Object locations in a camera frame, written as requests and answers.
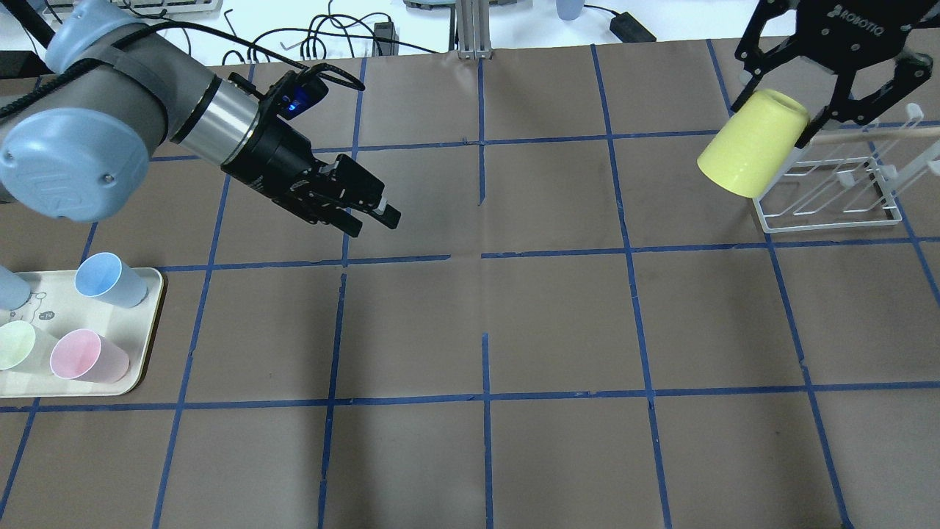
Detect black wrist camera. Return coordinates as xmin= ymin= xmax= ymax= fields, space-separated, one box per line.
xmin=263 ymin=71 xmax=329 ymax=120

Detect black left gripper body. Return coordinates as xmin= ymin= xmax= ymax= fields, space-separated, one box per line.
xmin=222 ymin=103 xmax=338 ymax=215

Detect yellow plastic cup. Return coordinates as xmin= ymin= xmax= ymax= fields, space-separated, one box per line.
xmin=696 ymin=90 xmax=810 ymax=200

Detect pale green plastic cup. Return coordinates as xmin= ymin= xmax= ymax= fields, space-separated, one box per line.
xmin=1 ymin=320 xmax=59 ymax=375

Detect pink plastic cup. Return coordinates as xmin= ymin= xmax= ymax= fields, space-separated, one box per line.
xmin=50 ymin=328 xmax=130 ymax=383

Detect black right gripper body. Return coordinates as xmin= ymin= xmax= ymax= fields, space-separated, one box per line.
xmin=741 ymin=1 xmax=933 ymax=74

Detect white wire cup rack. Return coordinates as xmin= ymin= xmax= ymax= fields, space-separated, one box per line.
xmin=752 ymin=104 xmax=939 ymax=234

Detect black power adapter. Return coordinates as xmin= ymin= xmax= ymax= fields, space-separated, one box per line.
xmin=609 ymin=11 xmax=657 ymax=43

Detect white plastic tray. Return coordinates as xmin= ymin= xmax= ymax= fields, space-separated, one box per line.
xmin=1 ymin=267 xmax=165 ymax=400

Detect light blue cup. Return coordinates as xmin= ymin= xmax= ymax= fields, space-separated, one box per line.
xmin=0 ymin=267 xmax=32 ymax=311
xmin=73 ymin=252 xmax=148 ymax=309

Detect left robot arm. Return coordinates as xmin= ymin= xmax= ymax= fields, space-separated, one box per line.
xmin=1 ymin=1 xmax=402 ymax=237

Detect aluminium frame post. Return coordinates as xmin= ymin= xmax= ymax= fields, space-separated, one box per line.
xmin=455 ymin=0 xmax=493 ymax=60

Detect black cable bundle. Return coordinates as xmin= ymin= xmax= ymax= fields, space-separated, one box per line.
xmin=220 ymin=13 xmax=456 ymax=67

